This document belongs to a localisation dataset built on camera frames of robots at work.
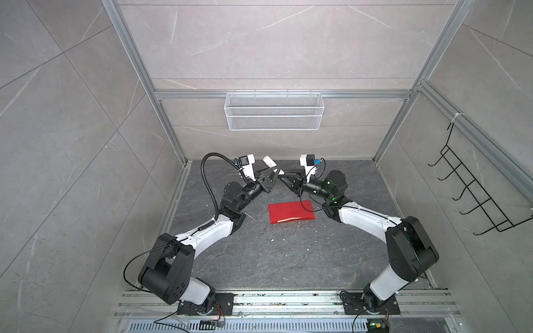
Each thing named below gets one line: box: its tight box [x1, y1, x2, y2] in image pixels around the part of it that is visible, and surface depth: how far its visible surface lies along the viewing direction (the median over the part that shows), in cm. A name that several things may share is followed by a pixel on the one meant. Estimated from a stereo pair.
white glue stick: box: [262, 155, 286, 175], surface depth 71 cm
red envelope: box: [267, 199, 316, 225], surface depth 100 cm
